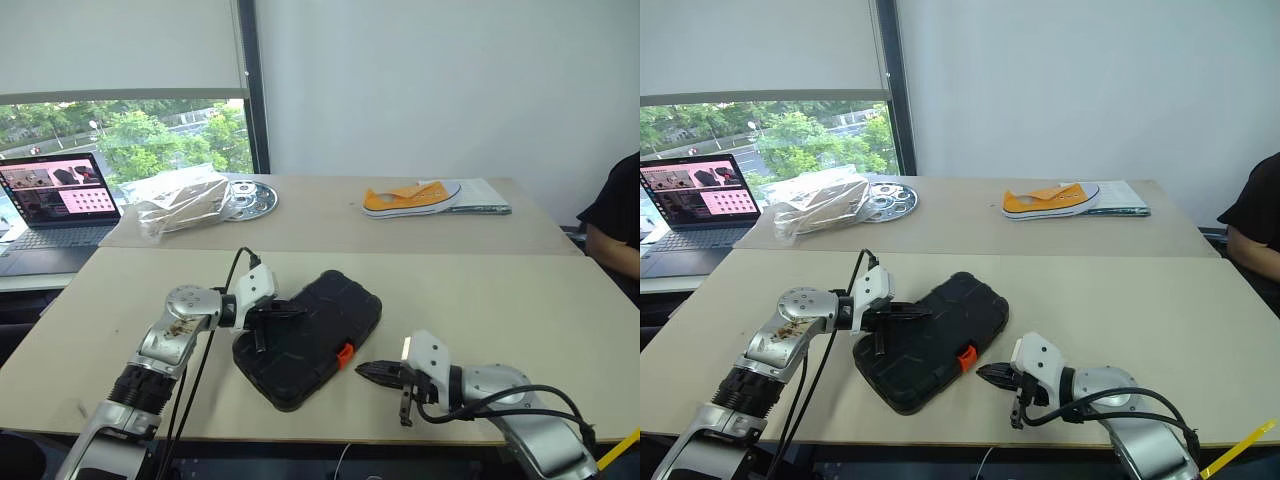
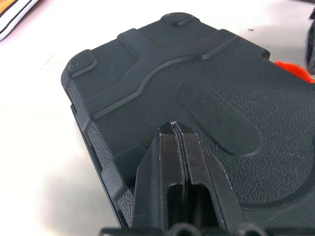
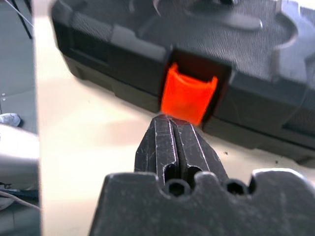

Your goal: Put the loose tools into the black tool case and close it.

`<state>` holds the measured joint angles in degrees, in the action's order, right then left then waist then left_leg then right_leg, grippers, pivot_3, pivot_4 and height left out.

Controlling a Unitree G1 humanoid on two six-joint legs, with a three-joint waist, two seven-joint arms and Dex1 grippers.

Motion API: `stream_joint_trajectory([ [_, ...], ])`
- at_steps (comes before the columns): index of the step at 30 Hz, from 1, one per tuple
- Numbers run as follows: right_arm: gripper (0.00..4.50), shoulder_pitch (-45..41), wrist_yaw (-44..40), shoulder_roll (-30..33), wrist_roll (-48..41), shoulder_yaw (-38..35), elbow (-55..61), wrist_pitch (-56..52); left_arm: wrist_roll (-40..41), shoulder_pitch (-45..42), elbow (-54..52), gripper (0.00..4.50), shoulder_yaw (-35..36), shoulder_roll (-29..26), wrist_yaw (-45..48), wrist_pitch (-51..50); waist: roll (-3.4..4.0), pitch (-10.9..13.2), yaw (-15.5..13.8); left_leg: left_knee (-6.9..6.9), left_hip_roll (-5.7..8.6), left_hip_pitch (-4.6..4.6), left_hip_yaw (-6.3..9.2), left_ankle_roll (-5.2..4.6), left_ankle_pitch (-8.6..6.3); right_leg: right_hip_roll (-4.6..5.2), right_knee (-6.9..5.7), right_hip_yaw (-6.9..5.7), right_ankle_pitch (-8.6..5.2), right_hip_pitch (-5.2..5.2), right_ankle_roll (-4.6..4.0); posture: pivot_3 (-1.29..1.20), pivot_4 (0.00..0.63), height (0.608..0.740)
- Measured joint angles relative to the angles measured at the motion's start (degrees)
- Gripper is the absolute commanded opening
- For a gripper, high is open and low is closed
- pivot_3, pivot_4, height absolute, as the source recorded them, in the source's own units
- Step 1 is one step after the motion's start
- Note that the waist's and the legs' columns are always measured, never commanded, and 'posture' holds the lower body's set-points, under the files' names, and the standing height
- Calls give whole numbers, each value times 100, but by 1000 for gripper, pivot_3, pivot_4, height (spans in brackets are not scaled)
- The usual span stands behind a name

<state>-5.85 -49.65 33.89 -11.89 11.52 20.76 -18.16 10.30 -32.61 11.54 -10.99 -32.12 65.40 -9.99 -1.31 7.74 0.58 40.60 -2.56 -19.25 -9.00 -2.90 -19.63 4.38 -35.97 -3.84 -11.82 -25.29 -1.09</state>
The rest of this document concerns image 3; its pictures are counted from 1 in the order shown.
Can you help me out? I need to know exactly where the silver robot body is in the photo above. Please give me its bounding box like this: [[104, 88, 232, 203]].
[[0, 122, 40, 210]]

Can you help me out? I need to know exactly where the thin grey cable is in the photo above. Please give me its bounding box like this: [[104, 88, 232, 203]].
[[0, 189, 40, 211]]

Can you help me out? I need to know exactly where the orange case latch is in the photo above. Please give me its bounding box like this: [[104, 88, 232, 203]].
[[159, 62, 219, 128]]

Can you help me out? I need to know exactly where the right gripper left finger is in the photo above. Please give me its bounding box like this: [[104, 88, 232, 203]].
[[134, 116, 179, 185]]

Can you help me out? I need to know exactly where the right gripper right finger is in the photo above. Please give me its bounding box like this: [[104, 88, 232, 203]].
[[171, 118, 229, 184]]

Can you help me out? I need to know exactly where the black plastic tool case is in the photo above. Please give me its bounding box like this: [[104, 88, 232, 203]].
[[50, 0, 315, 169]]

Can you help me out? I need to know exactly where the white sneaker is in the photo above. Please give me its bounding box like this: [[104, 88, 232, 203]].
[[0, 113, 22, 128]]

